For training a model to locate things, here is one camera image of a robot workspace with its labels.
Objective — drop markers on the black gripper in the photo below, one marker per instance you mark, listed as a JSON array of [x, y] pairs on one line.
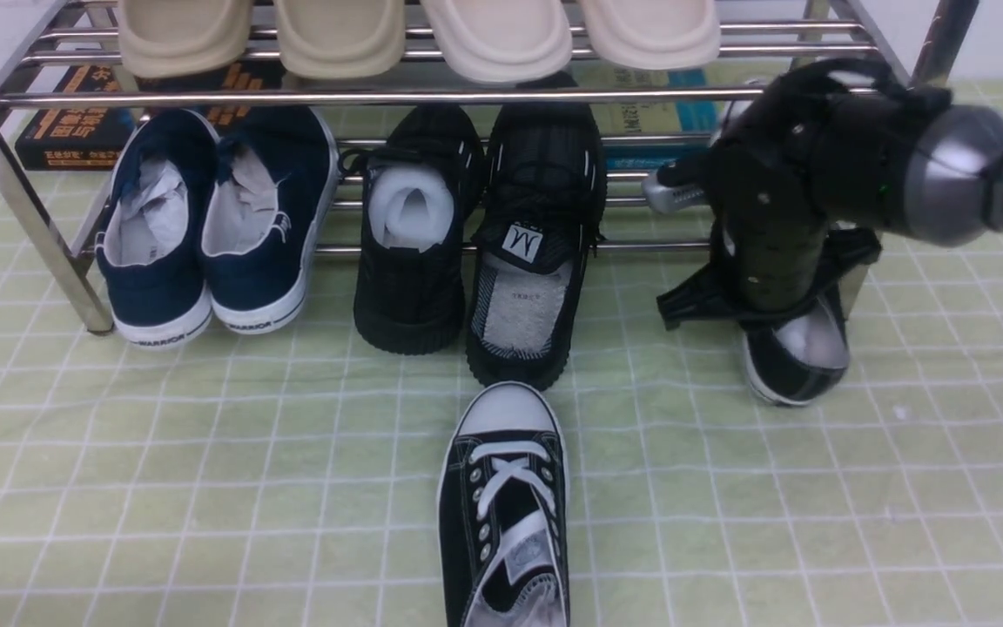
[[757, 177]]

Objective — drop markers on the black canvas sneaker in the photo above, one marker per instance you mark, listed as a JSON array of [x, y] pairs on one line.
[[795, 362], [502, 508]]

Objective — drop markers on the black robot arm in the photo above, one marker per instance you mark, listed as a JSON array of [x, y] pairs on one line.
[[901, 160]]

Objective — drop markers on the stainless steel shoe rack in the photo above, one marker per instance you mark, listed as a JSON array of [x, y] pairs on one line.
[[71, 61]]

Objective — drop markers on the right black knit sneaker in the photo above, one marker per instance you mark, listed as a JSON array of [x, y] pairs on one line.
[[543, 205]]

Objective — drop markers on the black knit sneaker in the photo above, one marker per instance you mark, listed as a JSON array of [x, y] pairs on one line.
[[418, 189], [543, 205]]

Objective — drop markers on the cream slipper far right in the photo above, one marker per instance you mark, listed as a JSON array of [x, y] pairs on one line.
[[653, 35]]

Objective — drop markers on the cream slipper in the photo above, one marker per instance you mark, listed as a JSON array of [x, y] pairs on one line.
[[501, 42], [653, 35]]

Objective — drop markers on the left black knit sneaker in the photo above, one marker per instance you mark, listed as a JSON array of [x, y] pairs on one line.
[[418, 189]]

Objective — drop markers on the tan slipper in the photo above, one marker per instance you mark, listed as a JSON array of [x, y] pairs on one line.
[[340, 39], [163, 39]]

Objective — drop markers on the right navy canvas sneaker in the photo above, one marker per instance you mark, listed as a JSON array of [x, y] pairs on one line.
[[276, 180]]

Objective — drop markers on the navy canvas sneaker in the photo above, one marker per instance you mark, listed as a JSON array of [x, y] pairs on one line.
[[147, 249], [276, 180]]

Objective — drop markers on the green checkered table cloth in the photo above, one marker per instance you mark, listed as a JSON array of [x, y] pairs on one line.
[[289, 479]]

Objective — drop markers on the left navy canvas sneaker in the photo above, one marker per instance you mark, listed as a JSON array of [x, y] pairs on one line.
[[147, 249]]

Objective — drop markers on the tan slipper far left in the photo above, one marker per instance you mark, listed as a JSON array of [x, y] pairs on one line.
[[163, 39]]

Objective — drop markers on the black orange book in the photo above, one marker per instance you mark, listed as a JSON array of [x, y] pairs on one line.
[[91, 138]]

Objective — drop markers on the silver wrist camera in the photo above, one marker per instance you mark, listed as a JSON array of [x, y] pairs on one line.
[[675, 186]]

